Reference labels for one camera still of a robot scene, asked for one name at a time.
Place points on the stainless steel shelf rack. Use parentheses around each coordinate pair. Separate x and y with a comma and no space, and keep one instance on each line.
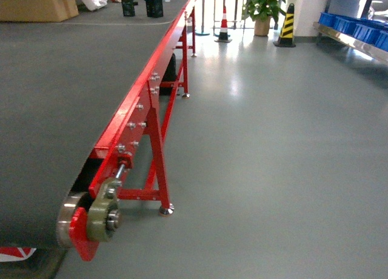
(353,23)

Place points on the red white traffic cone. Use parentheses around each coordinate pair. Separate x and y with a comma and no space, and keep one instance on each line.
(223,35)

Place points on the yellow black traffic cone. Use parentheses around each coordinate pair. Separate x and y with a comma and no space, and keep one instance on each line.
(285,38)

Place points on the black crate right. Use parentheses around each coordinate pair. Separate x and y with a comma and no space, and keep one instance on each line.
(154,8)

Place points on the black crate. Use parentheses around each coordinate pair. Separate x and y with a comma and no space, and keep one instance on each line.
(128,8)
(154,8)

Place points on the black crate left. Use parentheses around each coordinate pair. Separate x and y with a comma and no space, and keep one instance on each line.
(128,8)

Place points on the potted green plant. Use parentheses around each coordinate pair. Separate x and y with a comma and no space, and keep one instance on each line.
(261,12)

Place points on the cardboard box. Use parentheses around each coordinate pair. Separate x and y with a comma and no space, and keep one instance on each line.
(38,10)

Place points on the red conveyor table frame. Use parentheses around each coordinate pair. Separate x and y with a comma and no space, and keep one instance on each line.
(90,215)

